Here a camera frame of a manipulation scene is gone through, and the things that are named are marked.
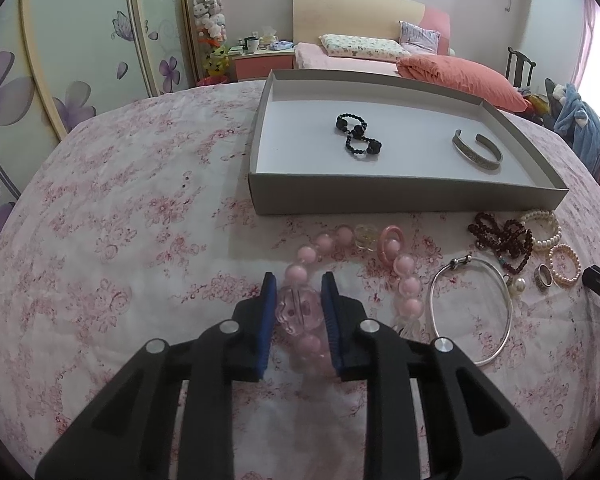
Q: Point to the folded coral duvet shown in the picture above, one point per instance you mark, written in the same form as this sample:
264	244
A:
455	75

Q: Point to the blue plush toy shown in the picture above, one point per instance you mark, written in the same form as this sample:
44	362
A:
582	130

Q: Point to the pink floral bed sheet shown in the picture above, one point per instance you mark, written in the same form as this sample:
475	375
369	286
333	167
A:
130	240

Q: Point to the pearl pendant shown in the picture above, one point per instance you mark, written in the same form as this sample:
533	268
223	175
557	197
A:
518	286

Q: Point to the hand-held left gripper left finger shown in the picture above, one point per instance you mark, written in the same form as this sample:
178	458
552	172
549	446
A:
267	320

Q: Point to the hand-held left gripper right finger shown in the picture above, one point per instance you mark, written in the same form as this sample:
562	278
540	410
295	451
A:
330	320

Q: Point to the clear tube of plush toys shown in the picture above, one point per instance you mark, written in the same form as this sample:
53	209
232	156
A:
211	25

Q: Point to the dark wooden chair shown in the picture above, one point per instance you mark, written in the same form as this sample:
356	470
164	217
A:
517	67

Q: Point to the grey cardboard tray box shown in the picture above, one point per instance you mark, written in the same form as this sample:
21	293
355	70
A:
410	180

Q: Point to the pink and beige nightstand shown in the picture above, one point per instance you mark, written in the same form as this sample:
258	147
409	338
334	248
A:
255	66

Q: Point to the flower print sliding wardrobe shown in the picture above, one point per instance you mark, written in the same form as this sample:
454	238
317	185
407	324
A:
80	50

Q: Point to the plain pink mattress sheet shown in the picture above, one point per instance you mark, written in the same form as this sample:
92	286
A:
310	57

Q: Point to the beige and pink headboard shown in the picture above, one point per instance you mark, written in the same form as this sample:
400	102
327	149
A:
355	12

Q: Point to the white mug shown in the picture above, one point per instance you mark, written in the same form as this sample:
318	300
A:
251	46

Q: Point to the floral white pillow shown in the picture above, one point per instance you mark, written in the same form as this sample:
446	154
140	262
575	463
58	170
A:
360	46

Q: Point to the thin silver bangle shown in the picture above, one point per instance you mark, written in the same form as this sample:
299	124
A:
509	310

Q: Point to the purple patterned pillow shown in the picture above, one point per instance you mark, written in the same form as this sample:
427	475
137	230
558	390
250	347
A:
420	37

